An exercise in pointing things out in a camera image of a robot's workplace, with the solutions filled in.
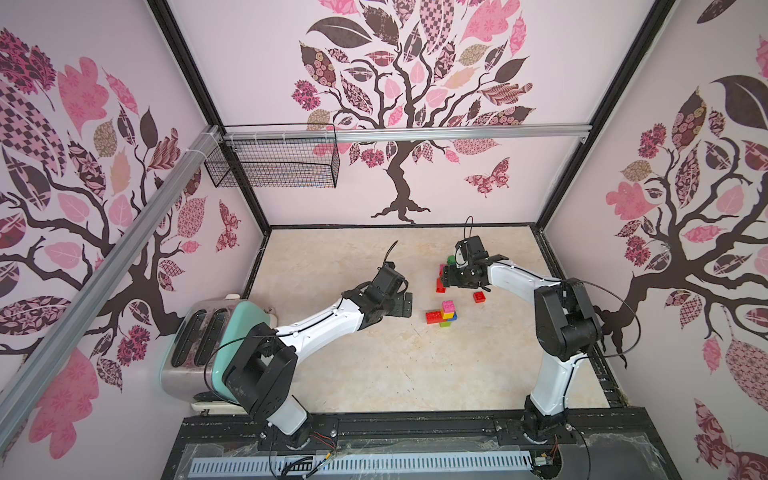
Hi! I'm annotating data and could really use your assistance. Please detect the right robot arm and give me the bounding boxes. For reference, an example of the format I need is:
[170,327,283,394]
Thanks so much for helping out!
[442,236,602,444]

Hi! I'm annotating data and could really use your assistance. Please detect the aluminium frame bar left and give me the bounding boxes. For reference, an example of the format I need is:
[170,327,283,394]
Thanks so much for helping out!
[1,125,221,451]

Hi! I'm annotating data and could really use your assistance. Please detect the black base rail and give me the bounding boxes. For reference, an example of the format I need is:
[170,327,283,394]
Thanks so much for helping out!
[161,408,681,479]

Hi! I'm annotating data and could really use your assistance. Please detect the long red lego brick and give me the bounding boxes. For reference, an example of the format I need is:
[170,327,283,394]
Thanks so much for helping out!
[425,311,443,325]

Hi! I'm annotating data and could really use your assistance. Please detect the mint green toaster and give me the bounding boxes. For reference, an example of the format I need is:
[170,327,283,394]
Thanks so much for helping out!
[160,294,277,404]

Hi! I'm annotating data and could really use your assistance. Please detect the black wire basket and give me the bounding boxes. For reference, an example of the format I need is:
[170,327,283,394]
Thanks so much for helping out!
[205,121,341,188]

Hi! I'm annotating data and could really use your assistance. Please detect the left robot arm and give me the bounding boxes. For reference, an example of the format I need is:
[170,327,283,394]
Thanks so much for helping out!
[221,261,412,449]

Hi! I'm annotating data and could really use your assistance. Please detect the aluminium frame bar back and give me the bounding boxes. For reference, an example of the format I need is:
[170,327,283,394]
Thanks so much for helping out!
[223,124,592,143]

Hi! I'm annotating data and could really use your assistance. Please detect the white slotted cable duct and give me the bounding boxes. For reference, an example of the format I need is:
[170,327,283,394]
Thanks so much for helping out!
[186,451,533,479]

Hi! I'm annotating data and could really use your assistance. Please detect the aluminium frame bar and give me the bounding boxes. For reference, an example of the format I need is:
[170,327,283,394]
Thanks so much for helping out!
[1,125,221,451]
[223,124,592,143]

